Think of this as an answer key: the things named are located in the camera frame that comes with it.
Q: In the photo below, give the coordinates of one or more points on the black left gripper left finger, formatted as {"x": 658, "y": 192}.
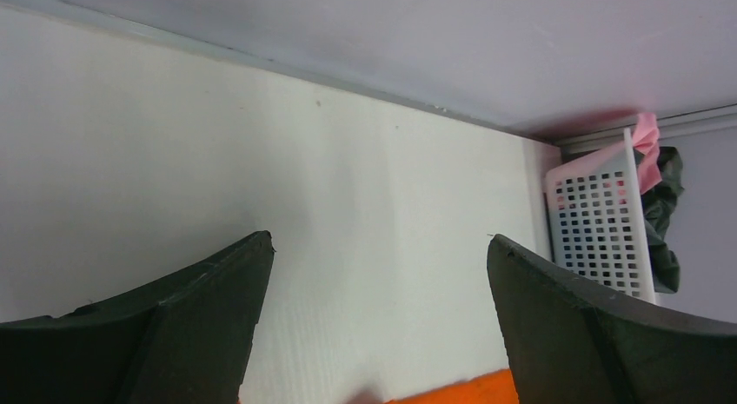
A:
{"x": 183, "y": 338}

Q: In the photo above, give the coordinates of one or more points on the orange t shirt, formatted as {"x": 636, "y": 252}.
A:
{"x": 492, "y": 388}

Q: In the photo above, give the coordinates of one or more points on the dark grey t shirt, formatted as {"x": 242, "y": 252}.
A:
{"x": 659, "y": 204}

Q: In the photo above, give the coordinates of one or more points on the pink t shirt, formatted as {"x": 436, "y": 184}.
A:
{"x": 646, "y": 138}

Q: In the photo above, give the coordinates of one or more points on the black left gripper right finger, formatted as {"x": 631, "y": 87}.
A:
{"x": 572, "y": 340}

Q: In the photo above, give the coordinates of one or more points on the white plastic basket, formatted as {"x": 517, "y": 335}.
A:
{"x": 596, "y": 220}

